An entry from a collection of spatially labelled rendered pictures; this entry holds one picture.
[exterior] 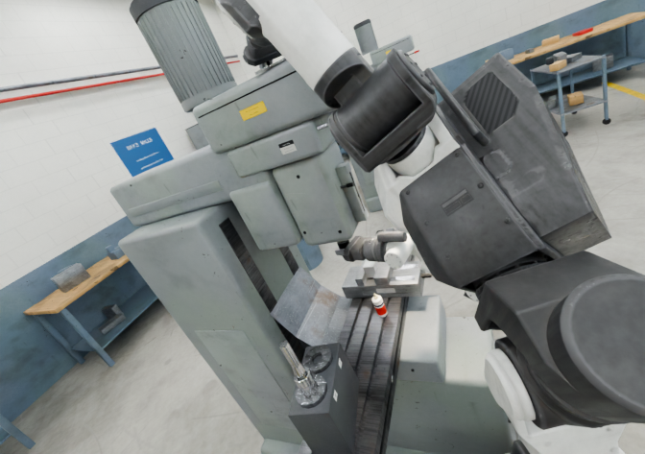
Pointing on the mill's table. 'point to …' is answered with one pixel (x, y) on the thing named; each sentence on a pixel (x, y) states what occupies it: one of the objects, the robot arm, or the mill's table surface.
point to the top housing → (258, 108)
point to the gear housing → (282, 147)
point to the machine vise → (409, 274)
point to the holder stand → (327, 401)
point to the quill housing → (317, 197)
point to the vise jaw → (383, 274)
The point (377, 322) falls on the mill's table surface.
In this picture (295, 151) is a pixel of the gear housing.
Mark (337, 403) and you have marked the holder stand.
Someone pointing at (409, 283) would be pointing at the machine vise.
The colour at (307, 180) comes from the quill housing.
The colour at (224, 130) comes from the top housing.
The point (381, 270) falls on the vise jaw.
